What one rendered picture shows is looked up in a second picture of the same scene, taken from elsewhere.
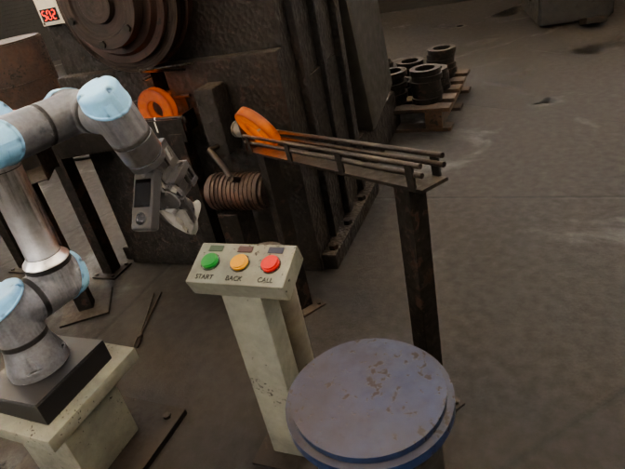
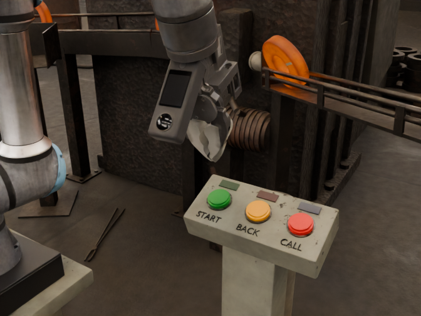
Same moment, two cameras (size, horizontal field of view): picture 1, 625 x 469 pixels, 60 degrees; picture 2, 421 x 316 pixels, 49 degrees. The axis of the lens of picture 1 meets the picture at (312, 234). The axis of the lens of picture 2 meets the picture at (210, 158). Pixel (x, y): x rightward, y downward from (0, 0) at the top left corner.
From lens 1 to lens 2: 0.43 m
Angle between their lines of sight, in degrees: 5
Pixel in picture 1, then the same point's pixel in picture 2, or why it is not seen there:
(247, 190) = (251, 128)
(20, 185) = (20, 53)
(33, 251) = (14, 133)
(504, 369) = not seen: outside the picture
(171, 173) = (215, 74)
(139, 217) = (164, 119)
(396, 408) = not seen: outside the picture
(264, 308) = (274, 278)
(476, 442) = not seen: outside the picture
